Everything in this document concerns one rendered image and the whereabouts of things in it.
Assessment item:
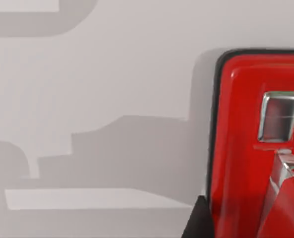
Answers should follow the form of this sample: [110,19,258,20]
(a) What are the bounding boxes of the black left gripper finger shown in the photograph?
[180,194,214,238]

